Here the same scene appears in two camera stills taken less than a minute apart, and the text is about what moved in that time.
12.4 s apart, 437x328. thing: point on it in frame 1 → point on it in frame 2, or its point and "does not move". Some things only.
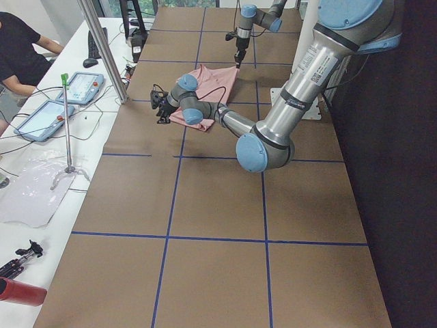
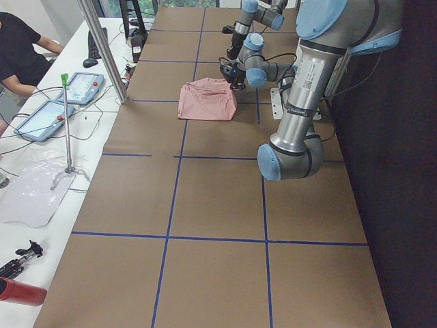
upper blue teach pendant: x=82 y=88 does not move
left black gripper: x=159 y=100 → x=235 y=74
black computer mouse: x=89 y=62 does not move
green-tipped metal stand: x=69 y=169 does not move
